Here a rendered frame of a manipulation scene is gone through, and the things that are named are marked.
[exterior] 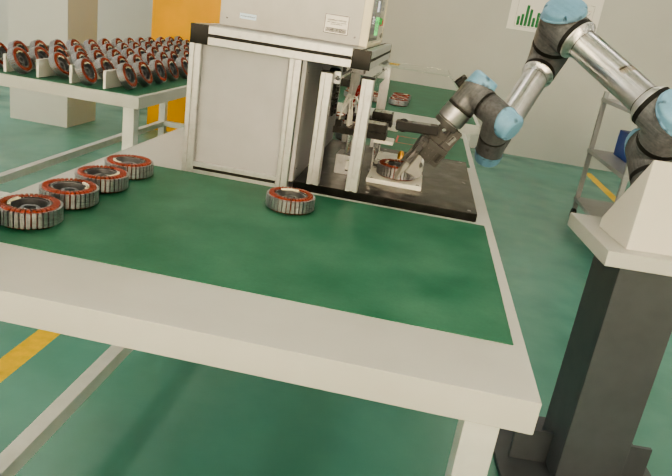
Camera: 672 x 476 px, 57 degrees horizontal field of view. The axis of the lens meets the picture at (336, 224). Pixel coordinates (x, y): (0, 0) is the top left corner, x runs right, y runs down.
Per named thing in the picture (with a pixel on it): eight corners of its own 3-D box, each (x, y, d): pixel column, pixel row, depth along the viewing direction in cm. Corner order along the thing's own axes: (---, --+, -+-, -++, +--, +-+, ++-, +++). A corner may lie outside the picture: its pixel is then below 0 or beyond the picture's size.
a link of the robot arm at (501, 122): (519, 140, 166) (491, 115, 171) (529, 112, 156) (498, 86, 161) (497, 155, 164) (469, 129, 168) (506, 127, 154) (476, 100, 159)
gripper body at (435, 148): (433, 170, 169) (463, 136, 165) (408, 150, 168) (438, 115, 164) (433, 164, 176) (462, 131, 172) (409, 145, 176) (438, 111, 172)
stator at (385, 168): (416, 175, 180) (418, 162, 178) (414, 184, 169) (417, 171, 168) (377, 168, 181) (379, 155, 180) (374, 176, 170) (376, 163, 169)
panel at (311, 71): (333, 138, 220) (345, 51, 211) (292, 181, 158) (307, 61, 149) (330, 138, 220) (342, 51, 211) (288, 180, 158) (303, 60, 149)
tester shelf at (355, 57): (389, 58, 210) (391, 44, 209) (369, 71, 146) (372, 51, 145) (263, 38, 215) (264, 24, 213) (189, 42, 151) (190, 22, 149)
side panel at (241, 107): (288, 187, 161) (304, 59, 151) (286, 190, 158) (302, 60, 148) (185, 168, 164) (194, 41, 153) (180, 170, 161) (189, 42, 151)
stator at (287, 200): (316, 218, 139) (318, 202, 138) (266, 213, 137) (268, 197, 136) (310, 202, 150) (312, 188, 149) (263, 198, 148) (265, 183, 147)
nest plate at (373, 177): (421, 178, 182) (422, 174, 181) (420, 191, 168) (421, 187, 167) (371, 169, 183) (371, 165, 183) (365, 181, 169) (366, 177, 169)
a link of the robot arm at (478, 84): (495, 82, 158) (472, 63, 162) (465, 116, 162) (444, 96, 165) (504, 90, 165) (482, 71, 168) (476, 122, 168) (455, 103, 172)
